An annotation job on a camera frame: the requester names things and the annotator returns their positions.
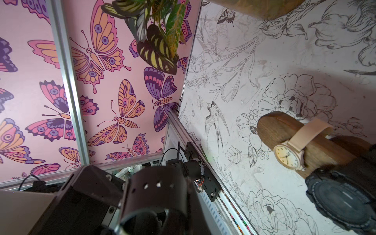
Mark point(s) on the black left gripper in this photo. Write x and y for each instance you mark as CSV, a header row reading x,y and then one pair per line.
x,y
85,205

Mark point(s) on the thin black watch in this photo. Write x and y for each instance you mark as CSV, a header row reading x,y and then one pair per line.
x,y
162,200

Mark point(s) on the cream strap watch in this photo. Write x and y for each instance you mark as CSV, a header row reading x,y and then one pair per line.
x,y
290,153

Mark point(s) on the black chunky sport watch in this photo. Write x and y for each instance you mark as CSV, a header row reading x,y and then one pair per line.
x,y
346,194

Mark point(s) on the wooden watch stand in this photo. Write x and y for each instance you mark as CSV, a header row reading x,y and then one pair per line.
x,y
277,127

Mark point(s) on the potted plant yellow leaves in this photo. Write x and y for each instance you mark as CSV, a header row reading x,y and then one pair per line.
x,y
157,27

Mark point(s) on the aluminium frame post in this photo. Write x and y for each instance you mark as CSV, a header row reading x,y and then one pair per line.
x,y
62,43

